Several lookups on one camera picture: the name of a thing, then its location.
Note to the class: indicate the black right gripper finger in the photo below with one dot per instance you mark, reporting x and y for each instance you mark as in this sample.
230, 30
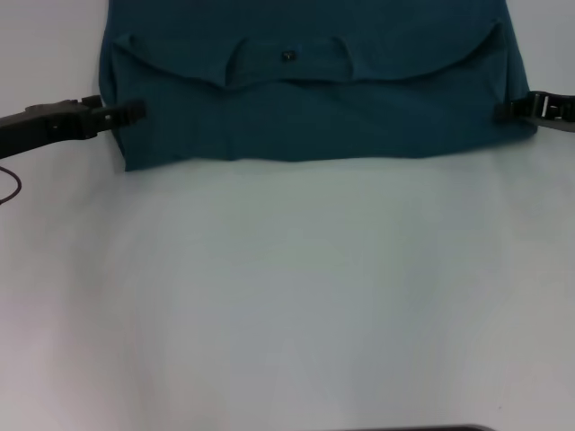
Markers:
510, 111

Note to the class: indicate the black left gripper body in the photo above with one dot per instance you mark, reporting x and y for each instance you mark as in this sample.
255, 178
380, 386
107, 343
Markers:
45, 125

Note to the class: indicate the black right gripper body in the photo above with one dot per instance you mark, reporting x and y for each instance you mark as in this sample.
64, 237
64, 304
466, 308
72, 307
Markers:
554, 110

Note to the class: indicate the teal t-shirt with white print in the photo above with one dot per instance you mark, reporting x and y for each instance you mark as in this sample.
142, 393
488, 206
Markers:
314, 112

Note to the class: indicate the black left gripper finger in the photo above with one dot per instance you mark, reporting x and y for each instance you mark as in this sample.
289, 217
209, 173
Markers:
92, 101
123, 113

